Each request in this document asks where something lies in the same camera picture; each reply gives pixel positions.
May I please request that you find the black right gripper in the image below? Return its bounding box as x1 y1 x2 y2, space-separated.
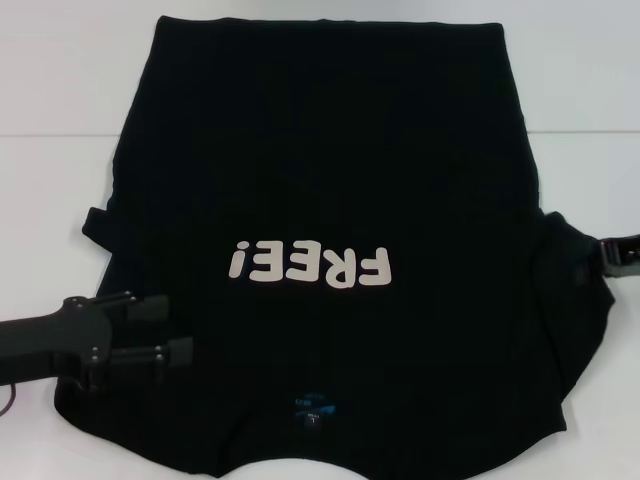
569 232 640 288

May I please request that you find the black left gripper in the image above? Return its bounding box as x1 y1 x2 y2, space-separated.
0 289 196 391

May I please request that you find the dark left gripper cable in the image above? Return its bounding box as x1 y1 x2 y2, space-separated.
0 383 20 417

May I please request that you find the black shirt with FREE print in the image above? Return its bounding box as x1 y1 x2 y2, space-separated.
53 14 617 480

